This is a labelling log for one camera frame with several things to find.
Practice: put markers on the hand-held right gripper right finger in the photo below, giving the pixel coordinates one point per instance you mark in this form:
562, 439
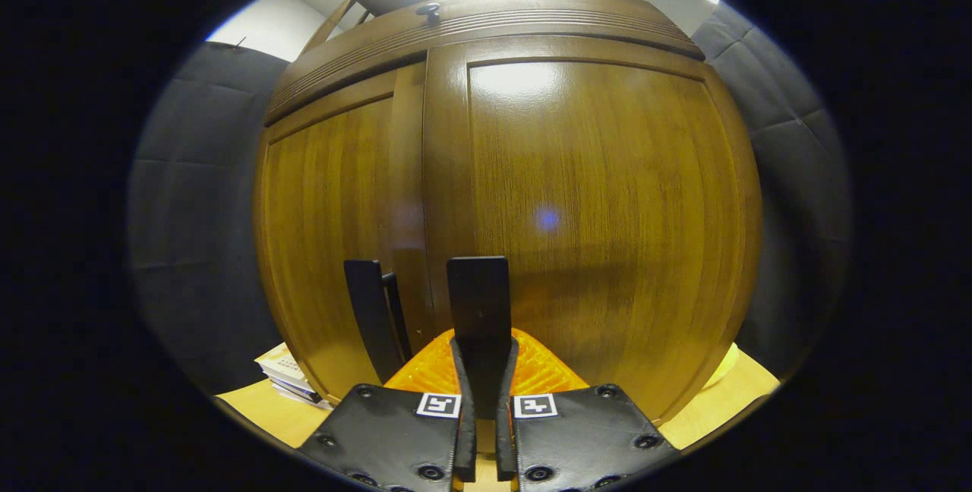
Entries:
585, 431

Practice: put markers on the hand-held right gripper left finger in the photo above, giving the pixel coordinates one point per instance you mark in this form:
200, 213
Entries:
395, 431

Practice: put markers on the wooden shoe cabinet door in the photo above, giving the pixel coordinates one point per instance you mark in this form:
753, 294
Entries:
607, 211
326, 234

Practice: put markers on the white flat book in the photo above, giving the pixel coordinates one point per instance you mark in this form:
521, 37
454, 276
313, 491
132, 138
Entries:
307, 399
279, 361
292, 387

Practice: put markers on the yellow round plush toy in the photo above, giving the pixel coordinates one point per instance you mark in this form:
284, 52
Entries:
725, 367

